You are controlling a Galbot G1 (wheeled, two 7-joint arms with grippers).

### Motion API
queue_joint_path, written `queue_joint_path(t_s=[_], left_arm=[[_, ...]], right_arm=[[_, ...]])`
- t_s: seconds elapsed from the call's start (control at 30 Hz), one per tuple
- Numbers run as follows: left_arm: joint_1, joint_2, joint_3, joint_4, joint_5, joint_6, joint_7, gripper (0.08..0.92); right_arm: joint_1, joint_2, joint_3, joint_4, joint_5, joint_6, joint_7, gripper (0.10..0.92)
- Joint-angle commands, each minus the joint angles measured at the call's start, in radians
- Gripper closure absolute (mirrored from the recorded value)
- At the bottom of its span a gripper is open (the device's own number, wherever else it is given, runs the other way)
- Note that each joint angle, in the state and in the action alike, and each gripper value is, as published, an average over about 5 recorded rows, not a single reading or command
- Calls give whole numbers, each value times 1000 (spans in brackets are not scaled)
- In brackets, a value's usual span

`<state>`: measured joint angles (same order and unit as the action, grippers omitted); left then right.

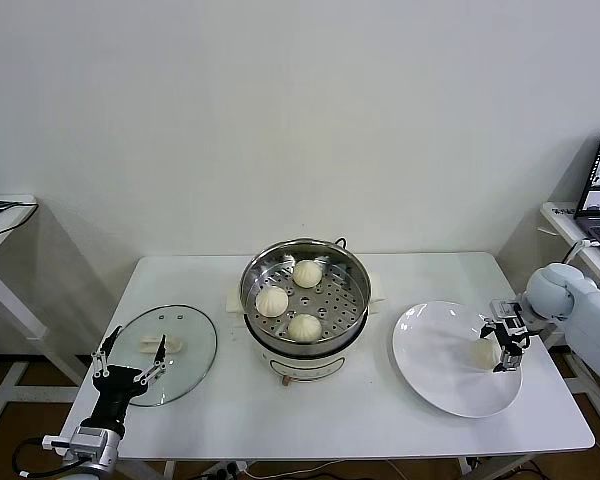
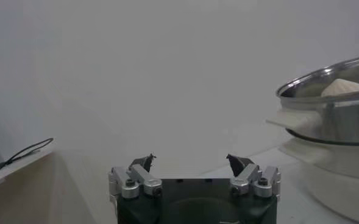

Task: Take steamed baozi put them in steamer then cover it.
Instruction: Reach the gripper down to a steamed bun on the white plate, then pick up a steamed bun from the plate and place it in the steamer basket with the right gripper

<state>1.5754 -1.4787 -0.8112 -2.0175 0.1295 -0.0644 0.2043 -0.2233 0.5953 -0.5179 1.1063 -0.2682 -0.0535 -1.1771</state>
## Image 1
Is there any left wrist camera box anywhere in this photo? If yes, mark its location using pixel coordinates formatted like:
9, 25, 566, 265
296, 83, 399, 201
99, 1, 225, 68
42, 427, 106, 459

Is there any glass lid with white handle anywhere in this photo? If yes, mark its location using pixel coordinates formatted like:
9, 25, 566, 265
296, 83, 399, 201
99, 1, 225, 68
105, 303, 219, 407

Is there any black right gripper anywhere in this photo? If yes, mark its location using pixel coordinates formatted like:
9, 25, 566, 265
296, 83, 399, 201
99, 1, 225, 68
479, 319, 532, 374

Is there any white side table with adapter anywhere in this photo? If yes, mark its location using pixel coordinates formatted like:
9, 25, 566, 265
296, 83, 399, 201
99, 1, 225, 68
0, 193, 89, 431

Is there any white and black laptop cable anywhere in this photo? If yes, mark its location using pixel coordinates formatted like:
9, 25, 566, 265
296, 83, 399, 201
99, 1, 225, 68
559, 239, 600, 266

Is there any black cable with white plug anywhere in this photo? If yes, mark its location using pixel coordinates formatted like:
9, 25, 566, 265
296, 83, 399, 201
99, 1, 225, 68
11, 437, 47, 477

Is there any white steamed baozi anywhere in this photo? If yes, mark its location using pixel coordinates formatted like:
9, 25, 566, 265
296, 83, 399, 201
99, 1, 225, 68
472, 337, 501, 371
287, 313, 324, 344
292, 258, 325, 290
255, 286, 290, 318

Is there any white round plate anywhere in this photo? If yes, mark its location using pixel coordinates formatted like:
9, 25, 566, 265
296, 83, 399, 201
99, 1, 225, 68
392, 300, 524, 419

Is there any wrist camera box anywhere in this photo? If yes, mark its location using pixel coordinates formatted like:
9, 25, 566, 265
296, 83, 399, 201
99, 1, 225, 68
488, 297, 529, 334
42, 427, 106, 459

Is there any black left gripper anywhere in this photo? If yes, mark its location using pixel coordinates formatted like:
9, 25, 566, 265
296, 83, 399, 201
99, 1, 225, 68
87, 325, 171, 427

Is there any white side table with laptop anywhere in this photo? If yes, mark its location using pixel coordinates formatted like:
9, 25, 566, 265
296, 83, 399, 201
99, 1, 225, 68
538, 202, 600, 426

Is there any white electric cooker base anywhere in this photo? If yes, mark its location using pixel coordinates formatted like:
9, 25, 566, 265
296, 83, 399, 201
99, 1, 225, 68
243, 314, 369, 389

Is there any white power strip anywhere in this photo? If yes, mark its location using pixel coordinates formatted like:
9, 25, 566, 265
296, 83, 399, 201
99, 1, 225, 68
207, 462, 251, 479

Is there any perforated steel steamer basket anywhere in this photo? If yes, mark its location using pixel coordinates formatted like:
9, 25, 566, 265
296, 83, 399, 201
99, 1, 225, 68
238, 239, 373, 354

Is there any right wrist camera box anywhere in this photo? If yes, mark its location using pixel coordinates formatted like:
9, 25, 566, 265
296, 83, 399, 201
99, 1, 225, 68
488, 297, 529, 334

